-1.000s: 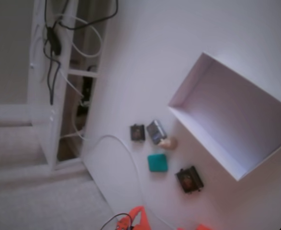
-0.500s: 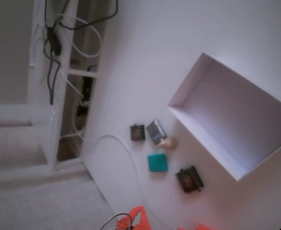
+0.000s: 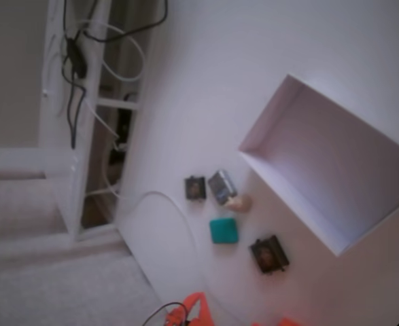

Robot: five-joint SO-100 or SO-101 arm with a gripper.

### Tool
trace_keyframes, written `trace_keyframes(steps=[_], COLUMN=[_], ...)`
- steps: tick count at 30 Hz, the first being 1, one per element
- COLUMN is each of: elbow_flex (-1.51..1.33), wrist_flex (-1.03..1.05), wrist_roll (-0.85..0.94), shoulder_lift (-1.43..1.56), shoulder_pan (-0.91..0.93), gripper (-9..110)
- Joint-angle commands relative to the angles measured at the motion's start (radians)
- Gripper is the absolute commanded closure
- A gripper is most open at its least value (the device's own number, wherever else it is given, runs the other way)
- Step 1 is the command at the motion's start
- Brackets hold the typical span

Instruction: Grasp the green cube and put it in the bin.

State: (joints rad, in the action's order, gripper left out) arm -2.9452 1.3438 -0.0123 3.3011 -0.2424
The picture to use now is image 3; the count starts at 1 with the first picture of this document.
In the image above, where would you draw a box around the green cube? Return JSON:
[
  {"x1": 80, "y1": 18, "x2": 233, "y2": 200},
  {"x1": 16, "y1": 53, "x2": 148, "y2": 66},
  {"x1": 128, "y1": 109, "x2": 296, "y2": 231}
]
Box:
[{"x1": 209, "y1": 217, "x2": 240, "y2": 245}]

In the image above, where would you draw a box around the white cardboard bin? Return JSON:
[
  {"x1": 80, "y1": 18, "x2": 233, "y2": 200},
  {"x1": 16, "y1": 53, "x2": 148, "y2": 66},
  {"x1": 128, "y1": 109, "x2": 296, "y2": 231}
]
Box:
[{"x1": 238, "y1": 73, "x2": 399, "y2": 257}]

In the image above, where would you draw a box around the black case with clear lid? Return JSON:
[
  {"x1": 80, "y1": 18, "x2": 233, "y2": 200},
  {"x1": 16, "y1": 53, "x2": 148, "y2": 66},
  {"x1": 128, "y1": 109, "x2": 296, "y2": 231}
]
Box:
[
  {"x1": 249, "y1": 235, "x2": 290, "y2": 274},
  {"x1": 184, "y1": 175, "x2": 207, "y2": 201}
]

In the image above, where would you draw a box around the grey metal tin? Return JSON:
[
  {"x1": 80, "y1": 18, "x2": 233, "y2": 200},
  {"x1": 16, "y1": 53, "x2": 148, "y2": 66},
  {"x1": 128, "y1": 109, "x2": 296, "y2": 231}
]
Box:
[{"x1": 207, "y1": 169, "x2": 237, "y2": 206}]

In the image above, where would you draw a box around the small beige bear figurine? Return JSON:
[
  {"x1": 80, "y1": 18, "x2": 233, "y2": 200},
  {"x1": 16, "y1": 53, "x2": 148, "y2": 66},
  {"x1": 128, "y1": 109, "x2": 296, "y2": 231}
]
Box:
[{"x1": 226, "y1": 194, "x2": 253, "y2": 213}]

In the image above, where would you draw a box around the thin white looped cable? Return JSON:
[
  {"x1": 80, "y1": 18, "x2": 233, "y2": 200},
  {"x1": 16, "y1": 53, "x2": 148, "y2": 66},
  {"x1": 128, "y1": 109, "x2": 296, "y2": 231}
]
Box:
[{"x1": 42, "y1": 18, "x2": 146, "y2": 201}]

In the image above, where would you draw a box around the thin servo wire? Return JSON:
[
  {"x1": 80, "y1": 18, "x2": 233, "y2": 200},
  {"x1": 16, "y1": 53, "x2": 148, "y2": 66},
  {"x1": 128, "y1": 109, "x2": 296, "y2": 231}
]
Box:
[{"x1": 143, "y1": 301, "x2": 190, "y2": 326}]

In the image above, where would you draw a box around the white furniture frame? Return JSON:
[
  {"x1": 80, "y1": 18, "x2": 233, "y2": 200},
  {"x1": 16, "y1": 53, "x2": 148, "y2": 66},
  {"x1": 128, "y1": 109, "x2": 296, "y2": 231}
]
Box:
[{"x1": 39, "y1": 0, "x2": 162, "y2": 242}]

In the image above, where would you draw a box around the black cable with adapter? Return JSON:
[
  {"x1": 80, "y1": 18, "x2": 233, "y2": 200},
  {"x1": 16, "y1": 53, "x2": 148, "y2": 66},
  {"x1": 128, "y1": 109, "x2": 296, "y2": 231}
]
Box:
[{"x1": 61, "y1": 0, "x2": 169, "y2": 150}]

